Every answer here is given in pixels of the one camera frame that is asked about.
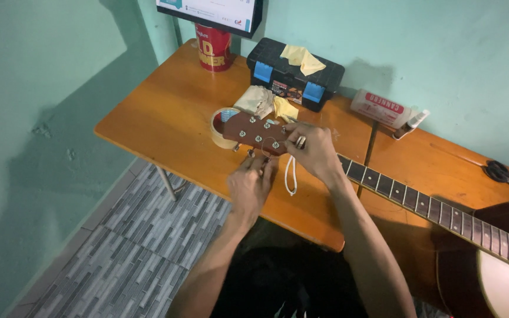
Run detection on brown acoustic guitar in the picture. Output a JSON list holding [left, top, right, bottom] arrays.
[[222, 110, 509, 318]]

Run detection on white tube with red label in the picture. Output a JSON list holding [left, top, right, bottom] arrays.
[[350, 88, 414, 130]]

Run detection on black toolbox with blue latches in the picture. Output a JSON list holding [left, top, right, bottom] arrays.
[[246, 37, 346, 113]]

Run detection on white cord loop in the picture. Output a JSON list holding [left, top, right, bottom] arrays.
[[284, 155, 299, 197]]

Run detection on person's left hand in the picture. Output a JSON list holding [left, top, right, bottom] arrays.
[[227, 155, 278, 218]]

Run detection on black framed monitor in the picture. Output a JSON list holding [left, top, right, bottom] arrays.
[[156, 0, 264, 39]]

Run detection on thin guitar string wire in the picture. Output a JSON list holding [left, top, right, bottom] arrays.
[[261, 137, 282, 159]]

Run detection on grey metal table leg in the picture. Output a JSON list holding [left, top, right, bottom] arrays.
[[155, 165, 179, 202]]

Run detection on person's black clothing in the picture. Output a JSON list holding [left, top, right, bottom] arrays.
[[209, 216, 372, 318]]

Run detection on red tin can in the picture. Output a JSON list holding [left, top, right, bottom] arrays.
[[194, 23, 233, 72]]

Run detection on yellow cloth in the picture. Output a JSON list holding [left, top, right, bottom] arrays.
[[272, 96, 300, 124], [279, 44, 327, 77]]

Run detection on crumpled beige cloth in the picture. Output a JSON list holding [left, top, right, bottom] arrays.
[[233, 85, 277, 119]]

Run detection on beige masking tape roll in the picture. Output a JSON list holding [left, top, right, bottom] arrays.
[[210, 107, 242, 150]]

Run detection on person's right hand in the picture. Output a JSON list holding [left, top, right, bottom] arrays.
[[283, 122, 349, 189]]

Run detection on small white capped bottle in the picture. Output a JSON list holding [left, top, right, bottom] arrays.
[[392, 109, 431, 141]]

